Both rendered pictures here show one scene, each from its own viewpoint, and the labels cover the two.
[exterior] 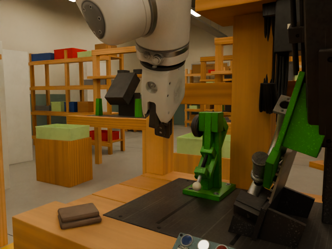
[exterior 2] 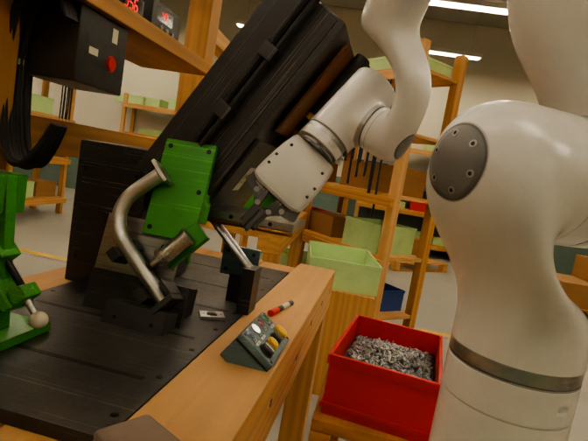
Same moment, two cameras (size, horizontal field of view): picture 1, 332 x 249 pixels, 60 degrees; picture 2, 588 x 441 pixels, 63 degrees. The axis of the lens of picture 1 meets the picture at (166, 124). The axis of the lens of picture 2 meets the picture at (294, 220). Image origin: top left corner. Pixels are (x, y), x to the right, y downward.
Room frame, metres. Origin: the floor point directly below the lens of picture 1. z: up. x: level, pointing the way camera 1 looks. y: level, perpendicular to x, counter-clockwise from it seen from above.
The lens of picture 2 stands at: (0.79, 0.74, 1.25)
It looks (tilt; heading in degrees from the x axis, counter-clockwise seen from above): 6 degrees down; 248
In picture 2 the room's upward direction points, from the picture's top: 10 degrees clockwise
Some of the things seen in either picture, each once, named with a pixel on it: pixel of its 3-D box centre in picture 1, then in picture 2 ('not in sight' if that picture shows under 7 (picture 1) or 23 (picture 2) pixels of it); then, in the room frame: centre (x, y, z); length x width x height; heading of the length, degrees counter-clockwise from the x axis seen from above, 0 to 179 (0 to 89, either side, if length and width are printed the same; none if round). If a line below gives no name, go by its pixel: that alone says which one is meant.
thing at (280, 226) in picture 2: not in sight; (222, 213); (0.51, -0.42, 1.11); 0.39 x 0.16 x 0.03; 147
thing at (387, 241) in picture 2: not in sight; (324, 180); (-1.13, -3.36, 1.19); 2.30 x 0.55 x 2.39; 102
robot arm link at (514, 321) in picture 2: not in sight; (514, 239); (0.44, 0.41, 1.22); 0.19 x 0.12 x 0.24; 2
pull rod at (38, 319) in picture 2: (198, 180); (32, 309); (0.88, -0.10, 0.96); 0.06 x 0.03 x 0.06; 147
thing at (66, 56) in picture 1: (73, 99); not in sight; (6.60, 2.12, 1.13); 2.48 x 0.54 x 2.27; 62
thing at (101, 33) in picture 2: (309, 26); (79, 50); (0.87, -0.42, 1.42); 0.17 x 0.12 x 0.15; 57
